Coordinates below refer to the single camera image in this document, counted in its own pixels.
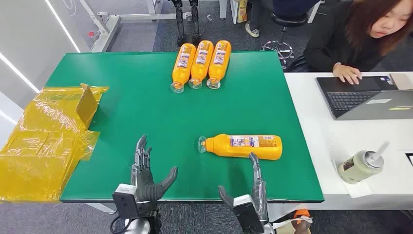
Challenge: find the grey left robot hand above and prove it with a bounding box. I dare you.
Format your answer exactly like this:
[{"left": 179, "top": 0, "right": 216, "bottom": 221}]
[{"left": 130, "top": 135, "right": 179, "bottom": 203}]

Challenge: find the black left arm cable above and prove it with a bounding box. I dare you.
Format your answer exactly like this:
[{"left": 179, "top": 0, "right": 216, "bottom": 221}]
[{"left": 110, "top": 217, "right": 130, "bottom": 234}]

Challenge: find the person on stool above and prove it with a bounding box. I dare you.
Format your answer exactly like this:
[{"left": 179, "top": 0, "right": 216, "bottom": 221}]
[{"left": 244, "top": 0, "right": 321, "bottom": 38}]

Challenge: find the drink cup with straw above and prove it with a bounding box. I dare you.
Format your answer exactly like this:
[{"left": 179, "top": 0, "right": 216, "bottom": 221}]
[{"left": 337, "top": 141, "right": 390, "bottom": 185}]

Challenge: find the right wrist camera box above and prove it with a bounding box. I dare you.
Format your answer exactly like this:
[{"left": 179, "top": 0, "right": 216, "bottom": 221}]
[{"left": 232, "top": 194, "right": 264, "bottom": 234}]

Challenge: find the cardboard box in yellow film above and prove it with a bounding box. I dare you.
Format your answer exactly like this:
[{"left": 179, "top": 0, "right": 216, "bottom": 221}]
[{"left": 0, "top": 83, "right": 110, "bottom": 203}]

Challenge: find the black stool with chrome base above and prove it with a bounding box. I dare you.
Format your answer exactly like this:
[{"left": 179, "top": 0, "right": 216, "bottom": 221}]
[{"left": 262, "top": 11, "right": 309, "bottom": 69}]

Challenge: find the white metal desk frame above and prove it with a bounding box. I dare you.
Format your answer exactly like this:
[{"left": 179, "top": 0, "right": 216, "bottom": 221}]
[{"left": 79, "top": 0, "right": 228, "bottom": 53}]

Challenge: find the black robot leg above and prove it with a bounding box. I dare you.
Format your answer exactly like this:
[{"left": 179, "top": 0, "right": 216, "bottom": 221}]
[
  {"left": 188, "top": 0, "right": 202, "bottom": 46},
  {"left": 171, "top": 0, "right": 188, "bottom": 47}
]

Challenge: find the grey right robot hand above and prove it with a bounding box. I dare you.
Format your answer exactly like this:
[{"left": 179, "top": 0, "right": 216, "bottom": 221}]
[{"left": 218, "top": 152, "right": 269, "bottom": 223}]

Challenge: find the orange bottle with clear cap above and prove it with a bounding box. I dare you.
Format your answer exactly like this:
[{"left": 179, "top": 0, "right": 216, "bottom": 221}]
[
  {"left": 170, "top": 43, "right": 197, "bottom": 94},
  {"left": 197, "top": 134, "right": 283, "bottom": 161},
  {"left": 206, "top": 40, "right": 232, "bottom": 90},
  {"left": 188, "top": 40, "right": 215, "bottom": 90}
]

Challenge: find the dark grey laptop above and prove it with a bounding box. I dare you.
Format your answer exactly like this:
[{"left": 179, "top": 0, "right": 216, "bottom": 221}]
[{"left": 315, "top": 76, "right": 413, "bottom": 121}]

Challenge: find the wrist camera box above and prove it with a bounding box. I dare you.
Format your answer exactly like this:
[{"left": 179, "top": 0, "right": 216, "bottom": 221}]
[
  {"left": 112, "top": 183, "right": 140, "bottom": 219},
  {"left": 232, "top": 194, "right": 264, "bottom": 234}
]

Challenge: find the yellow printed carton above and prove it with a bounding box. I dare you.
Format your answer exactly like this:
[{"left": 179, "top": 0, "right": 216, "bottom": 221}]
[{"left": 235, "top": 0, "right": 248, "bottom": 24}]

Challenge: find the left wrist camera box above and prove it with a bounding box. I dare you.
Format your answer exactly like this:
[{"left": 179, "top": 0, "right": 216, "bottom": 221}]
[{"left": 112, "top": 183, "right": 140, "bottom": 219}]

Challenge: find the white paper napkin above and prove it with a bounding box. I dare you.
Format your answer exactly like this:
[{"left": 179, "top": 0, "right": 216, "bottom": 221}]
[{"left": 332, "top": 159, "right": 373, "bottom": 199}]

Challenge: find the green table mat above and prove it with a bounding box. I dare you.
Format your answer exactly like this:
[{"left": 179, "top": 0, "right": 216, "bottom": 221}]
[{"left": 45, "top": 50, "right": 324, "bottom": 204}]

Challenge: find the orange handled tool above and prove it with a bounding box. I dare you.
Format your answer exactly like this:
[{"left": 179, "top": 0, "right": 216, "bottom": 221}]
[{"left": 293, "top": 209, "right": 312, "bottom": 234}]

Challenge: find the person's hand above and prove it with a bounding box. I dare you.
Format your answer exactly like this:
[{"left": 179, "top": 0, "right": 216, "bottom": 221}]
[{"left": 333, "top": 64, "right": 363, "bottom": 86}]

